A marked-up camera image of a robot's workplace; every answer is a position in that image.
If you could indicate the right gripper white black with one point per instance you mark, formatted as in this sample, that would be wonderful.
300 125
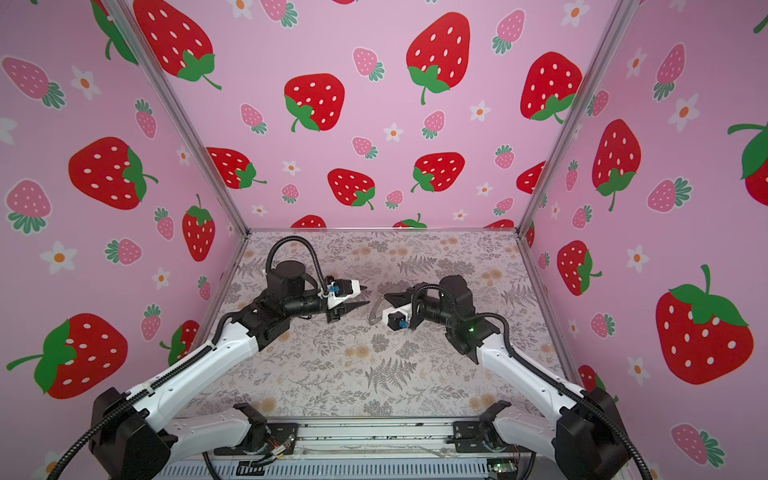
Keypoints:
399 296

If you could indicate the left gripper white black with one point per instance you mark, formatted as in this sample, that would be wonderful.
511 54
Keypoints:
334 316

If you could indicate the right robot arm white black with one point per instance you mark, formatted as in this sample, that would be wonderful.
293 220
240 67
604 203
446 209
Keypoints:
581 431

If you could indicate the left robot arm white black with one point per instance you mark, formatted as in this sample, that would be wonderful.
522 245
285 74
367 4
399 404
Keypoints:
139 432

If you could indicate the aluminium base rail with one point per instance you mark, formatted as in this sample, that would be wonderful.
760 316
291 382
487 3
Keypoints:
366 448

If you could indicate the aluminium corner post right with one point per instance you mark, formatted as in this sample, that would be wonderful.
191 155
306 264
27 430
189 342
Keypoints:
611 39

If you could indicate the aluminium corner post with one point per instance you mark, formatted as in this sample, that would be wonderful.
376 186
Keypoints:
611 39
127 25

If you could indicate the aluminium corner post left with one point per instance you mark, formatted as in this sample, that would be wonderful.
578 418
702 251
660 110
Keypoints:
127 25

